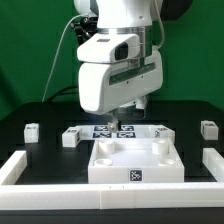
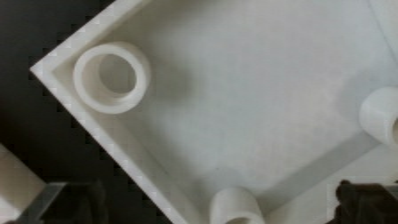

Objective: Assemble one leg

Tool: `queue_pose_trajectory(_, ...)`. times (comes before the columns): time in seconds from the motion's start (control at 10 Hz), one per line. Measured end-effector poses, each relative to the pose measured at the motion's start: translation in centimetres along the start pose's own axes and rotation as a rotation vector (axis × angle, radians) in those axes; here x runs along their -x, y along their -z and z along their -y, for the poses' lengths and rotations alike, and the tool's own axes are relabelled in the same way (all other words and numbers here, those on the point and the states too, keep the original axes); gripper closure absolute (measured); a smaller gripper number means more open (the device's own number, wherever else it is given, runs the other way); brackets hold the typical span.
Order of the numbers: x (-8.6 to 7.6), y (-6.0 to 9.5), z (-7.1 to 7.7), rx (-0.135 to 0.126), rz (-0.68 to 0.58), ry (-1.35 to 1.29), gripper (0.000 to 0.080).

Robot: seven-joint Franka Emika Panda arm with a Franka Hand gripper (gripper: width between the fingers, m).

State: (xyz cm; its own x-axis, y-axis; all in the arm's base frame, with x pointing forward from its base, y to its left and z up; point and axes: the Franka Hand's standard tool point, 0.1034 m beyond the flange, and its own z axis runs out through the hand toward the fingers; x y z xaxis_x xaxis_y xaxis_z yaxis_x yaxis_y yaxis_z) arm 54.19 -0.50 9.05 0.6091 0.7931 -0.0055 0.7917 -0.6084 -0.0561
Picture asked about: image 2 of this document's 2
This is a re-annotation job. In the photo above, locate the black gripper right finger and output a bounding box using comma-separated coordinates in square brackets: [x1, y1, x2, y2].
[326, 180, 398, 224]

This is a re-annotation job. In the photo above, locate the white table leg far left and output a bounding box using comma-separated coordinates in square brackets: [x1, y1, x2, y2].
[0, 144, 45, 224]

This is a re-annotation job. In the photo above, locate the white square tabletop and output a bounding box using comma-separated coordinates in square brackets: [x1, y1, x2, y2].
[33, 0, 398, 224]

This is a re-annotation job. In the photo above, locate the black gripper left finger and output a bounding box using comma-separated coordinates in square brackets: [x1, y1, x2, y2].
[13, 181, 109, 224]

